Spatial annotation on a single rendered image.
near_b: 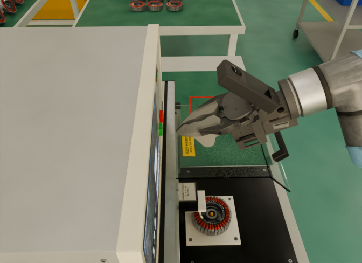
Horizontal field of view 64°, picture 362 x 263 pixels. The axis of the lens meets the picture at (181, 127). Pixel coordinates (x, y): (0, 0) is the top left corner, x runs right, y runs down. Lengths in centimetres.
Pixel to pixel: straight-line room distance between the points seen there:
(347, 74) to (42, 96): 44
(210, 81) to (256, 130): 93
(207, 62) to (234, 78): 112
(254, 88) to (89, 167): 28
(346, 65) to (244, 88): 16
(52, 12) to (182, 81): 301
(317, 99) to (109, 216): 36
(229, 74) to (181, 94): 90
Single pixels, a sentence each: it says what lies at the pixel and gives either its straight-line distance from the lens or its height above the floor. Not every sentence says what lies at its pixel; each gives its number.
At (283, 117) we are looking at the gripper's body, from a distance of 54.
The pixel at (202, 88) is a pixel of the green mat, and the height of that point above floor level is 75.
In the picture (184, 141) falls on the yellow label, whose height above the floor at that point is 107.
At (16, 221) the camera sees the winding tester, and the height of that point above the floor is 132.
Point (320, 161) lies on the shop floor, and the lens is 224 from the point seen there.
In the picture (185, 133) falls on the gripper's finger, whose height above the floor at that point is 119.
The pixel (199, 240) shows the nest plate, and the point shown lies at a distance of 86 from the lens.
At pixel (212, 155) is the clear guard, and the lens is 66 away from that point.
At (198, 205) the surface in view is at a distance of 80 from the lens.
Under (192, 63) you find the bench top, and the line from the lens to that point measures 156.
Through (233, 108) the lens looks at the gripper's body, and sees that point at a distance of 51.
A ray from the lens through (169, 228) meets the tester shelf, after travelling 50.
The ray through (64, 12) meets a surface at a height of 9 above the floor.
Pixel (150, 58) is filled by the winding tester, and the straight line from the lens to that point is 48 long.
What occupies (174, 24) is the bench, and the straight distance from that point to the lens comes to 197.
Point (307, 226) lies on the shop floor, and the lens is 190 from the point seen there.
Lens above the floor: 156
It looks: 44 degrees down
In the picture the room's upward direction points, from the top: straight up
